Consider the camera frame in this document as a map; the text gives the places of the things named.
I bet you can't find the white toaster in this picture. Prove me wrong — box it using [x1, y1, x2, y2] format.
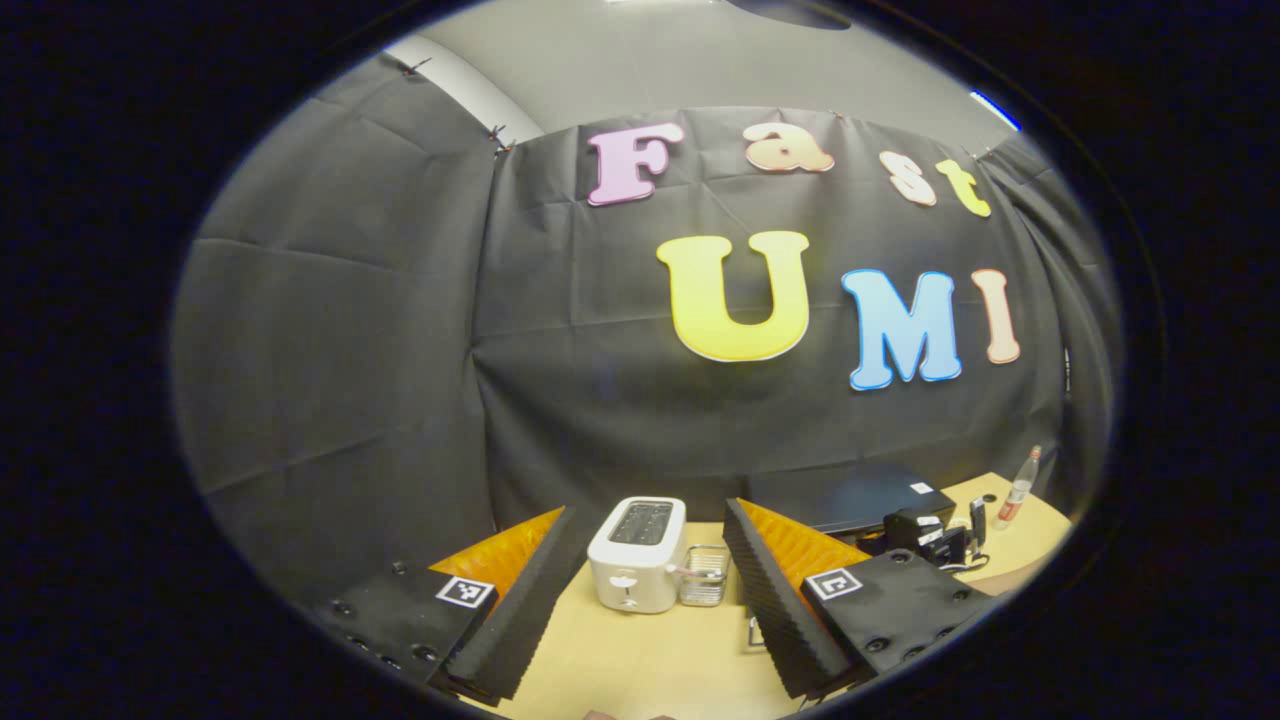
[587, 496, 689, 615]

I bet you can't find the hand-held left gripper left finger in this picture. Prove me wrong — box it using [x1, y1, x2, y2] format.
[318, 507, 581, 701]

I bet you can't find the clear plastic water bottle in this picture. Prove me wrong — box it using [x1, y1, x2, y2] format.
[994, 445, 1043, 531]

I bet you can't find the clear drinking glass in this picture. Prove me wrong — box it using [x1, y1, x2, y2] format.
[680, 545, 732, 608]

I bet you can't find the black backdrop cloth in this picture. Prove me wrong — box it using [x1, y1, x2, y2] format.
[170, 50, 1121, 601]

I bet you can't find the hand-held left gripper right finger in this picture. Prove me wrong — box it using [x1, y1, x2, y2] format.
[722, 498, 993, 700]

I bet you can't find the black electric oven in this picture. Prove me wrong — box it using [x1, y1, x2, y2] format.
[744, 461, 958, 652]

